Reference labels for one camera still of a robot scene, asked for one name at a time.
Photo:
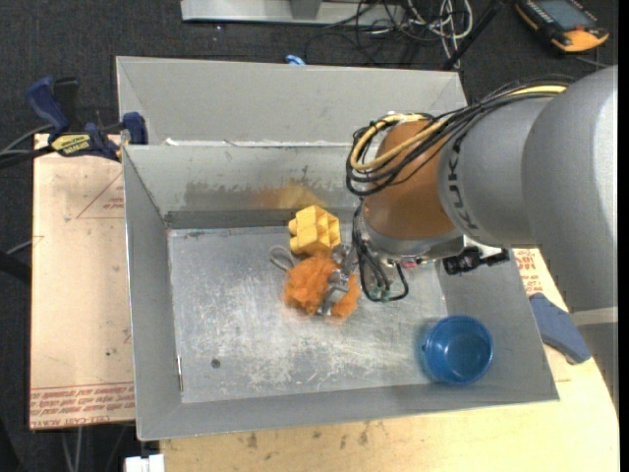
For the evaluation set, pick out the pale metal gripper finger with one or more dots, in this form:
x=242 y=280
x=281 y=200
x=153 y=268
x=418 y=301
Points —
x=332 y=301
x=336 y=279

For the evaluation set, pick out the yellow toy block cluster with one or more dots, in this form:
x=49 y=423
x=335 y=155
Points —
x=314 y=231

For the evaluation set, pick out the grey metal bin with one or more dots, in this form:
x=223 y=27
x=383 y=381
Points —
x=245 y=342

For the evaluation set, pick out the blue plastic cup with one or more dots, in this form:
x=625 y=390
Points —
x=457 y=349

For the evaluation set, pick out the black cylinder on white bracket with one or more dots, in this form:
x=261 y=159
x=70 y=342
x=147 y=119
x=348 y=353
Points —
x=462 y=262

